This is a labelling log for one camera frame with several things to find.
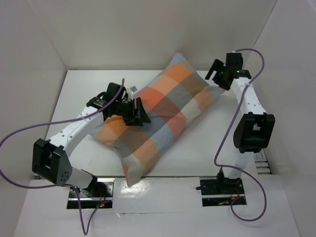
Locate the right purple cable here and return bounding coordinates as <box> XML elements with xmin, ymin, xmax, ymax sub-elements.
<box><xmin>213</xmin><ymin>48</ymin><xmax>268</xmax><ymax>221</ymax></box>

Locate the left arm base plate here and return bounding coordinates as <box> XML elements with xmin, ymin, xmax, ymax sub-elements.
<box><xmin>67</xmin><ymin>178</ymin><xmax>115</xmax><ymax>209</ymax></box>

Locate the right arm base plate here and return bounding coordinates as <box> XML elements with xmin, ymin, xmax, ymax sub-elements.
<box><xmin>196</xmin><ymin>172</ymin><xmax>247</xmax><ymax>207</ymax></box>

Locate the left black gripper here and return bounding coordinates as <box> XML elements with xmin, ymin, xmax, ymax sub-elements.
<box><xmin>114</xmin><ymin>97</ymin><xmax>150</xmax><ymax>126</ymax></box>

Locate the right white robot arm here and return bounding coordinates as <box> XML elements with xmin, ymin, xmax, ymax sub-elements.
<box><xmin>205</xmin><ymin>50</ymin><xmax>276</xmax><ymax>194</ymax></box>

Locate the purple cable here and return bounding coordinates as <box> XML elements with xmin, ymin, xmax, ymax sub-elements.
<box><xmin>0</xmin><ymin>78</ymin><xmax>125</xmax><ymax>235</ymax></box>
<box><xmin>213</xmin><ymin>48</ymin><xmax>268</xmax><ymax>221</ymax></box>

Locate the checkered orange grey pillowcase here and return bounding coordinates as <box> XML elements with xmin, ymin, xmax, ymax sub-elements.
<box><xmin>90</xmin><ymin>53</ymin><xmax>224</xmax><ymax>187</ymax></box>

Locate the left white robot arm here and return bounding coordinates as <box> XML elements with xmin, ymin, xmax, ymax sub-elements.
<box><xmin>32</xmin><ymin>82</ymin><xmax>151</xmax><ymax>197</ymax></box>

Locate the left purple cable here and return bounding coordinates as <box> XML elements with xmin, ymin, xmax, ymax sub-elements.
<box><xmin>0</xmin><ymin>78</ymin><xmax>125</xmax><ymax>235</ymax></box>

